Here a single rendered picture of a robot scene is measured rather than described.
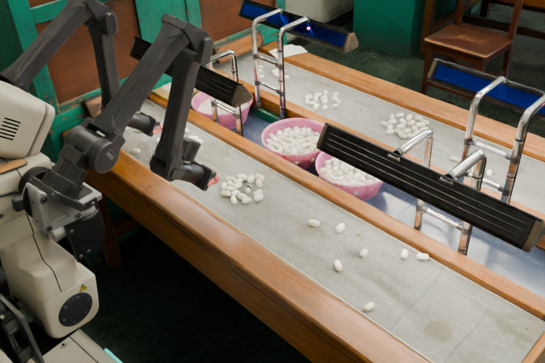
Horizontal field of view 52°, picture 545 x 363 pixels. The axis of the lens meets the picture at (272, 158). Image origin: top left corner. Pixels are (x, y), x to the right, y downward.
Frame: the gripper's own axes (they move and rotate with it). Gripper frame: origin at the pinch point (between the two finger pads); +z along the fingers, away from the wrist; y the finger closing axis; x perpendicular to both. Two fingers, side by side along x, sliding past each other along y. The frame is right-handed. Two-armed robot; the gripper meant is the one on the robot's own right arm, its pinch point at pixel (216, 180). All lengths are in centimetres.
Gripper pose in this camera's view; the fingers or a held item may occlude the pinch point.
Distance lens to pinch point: 181.1
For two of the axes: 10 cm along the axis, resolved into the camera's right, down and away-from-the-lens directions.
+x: -4.2, 9.0, 0.7
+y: -7.0, -3.8, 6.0
